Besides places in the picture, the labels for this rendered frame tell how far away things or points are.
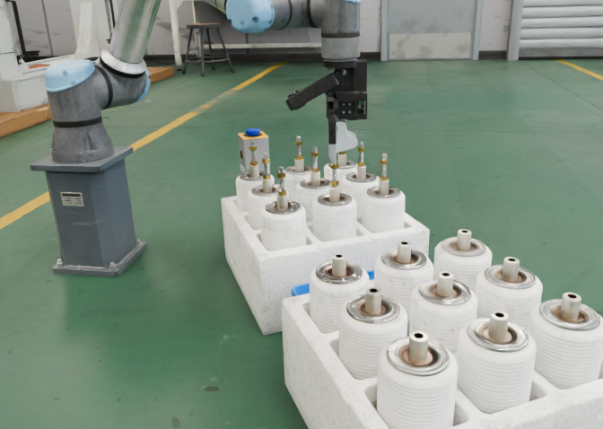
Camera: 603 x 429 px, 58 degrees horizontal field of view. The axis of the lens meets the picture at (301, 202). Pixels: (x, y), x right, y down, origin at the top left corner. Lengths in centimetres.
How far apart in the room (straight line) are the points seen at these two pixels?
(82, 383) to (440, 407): 70
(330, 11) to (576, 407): 76
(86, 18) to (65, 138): 334
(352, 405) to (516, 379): 21
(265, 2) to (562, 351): 72
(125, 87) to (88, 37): 319
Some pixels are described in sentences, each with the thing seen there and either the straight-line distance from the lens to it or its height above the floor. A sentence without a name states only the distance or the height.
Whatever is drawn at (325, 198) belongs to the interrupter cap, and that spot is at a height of 25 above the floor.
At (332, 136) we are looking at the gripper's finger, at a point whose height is 40.
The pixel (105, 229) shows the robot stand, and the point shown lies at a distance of 149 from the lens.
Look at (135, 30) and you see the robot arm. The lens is 145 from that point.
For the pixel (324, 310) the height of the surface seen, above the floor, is 21.
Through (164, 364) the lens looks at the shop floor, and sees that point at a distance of 115.
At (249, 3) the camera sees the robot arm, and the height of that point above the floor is 66.
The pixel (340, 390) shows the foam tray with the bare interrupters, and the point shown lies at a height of 18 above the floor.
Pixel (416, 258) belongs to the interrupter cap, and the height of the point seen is 25.
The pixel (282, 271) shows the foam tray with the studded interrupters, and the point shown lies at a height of 14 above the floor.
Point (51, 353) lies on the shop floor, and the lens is 127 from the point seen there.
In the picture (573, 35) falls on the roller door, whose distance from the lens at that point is 627.
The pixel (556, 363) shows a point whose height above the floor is 20.
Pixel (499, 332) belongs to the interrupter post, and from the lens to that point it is 76.
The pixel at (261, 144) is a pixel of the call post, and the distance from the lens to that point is 150.
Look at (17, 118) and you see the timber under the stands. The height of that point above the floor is 7.
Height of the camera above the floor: 67
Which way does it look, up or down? 21 degrees down
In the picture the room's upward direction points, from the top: 2 degrees counter-clockwise
